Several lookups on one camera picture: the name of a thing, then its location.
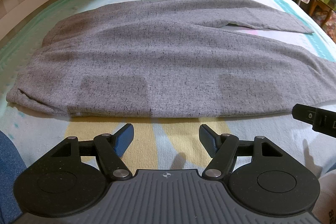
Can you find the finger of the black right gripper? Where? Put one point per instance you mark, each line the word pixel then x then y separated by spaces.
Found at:
pixel 322 121

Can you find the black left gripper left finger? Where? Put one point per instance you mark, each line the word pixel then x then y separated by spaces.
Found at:
pixel 74 175

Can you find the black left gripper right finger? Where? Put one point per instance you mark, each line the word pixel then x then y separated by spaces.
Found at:
pixel 258 174

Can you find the grey speckled pants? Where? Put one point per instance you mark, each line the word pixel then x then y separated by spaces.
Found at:
pixel 174 59

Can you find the blue jeans leg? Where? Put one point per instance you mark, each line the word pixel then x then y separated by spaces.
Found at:
pixel 12 166

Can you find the pastel patterned bed sheet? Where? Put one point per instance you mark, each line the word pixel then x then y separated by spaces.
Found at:
pixel 158 143

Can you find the wooden stool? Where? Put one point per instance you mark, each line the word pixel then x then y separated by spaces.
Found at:
pixel 320 6

